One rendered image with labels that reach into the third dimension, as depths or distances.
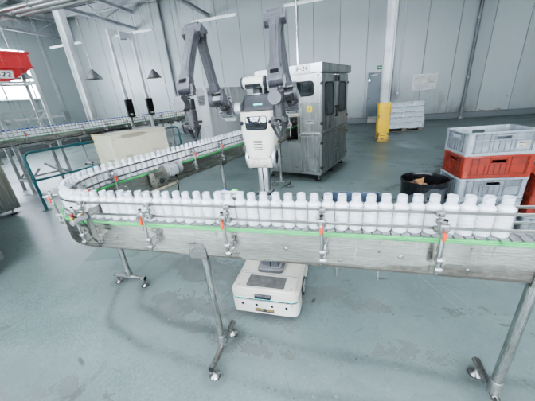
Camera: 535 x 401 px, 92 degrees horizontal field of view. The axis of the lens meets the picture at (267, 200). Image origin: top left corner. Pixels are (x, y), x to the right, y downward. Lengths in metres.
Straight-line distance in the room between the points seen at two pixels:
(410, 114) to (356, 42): 4.33
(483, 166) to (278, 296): 2.31
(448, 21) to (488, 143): 10.91
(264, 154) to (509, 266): 1.32
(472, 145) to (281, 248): 2.30
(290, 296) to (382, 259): 0.90
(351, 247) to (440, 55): 12.74
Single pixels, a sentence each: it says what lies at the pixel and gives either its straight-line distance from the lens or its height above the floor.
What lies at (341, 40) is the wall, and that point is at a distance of 13.21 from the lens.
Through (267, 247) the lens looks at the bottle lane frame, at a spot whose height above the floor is 0.91.
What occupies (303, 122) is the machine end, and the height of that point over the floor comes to 1.07.
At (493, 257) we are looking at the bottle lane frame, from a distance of 1.36.
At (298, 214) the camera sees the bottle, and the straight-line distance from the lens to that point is 1.19.
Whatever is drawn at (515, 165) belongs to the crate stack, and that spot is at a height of 0.79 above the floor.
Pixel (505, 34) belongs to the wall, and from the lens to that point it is 14.42.
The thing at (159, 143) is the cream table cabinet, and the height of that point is 0.89.
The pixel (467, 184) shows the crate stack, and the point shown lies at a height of 0.61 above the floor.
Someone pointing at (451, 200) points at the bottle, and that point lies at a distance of 1.23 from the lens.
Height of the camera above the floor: 1.59
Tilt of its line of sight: 22 degrees down
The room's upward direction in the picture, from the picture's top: 5 degrees counter-clockwise
